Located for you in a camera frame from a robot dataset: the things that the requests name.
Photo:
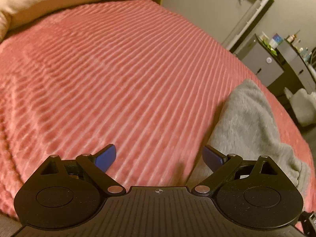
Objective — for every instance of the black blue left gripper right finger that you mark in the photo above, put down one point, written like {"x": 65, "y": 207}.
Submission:
{"x": 254, "y": 194}

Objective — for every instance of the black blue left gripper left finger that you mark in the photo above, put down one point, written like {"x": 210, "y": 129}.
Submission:
{"x": 64, "y": 193}

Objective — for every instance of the grey sweatpants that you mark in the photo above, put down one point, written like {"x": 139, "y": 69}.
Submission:
{"x": 248, "y": 128}

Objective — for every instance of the grey upholstered chair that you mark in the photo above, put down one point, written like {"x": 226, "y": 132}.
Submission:
{"x": 303, "y": 105}

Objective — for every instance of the grey vanity desk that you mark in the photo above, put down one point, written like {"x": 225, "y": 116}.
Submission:
{"x": 304, "y": 71}

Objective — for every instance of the grey drawer cabinet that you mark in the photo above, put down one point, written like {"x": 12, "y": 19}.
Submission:
{"x": 260, "y": 61}

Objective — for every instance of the pink ribbed bedspread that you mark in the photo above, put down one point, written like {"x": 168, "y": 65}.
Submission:
{"x": 132, "y": 74}

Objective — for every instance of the green item on cabinet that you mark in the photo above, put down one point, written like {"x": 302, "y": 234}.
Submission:
{"x": 269, "y": 47}

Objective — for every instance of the white blue container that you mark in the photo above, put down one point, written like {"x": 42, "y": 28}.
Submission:
{"x": 275, "y": 41}

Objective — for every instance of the white door frame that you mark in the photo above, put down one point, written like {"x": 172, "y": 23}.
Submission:
{"x": 246, "y": 25}

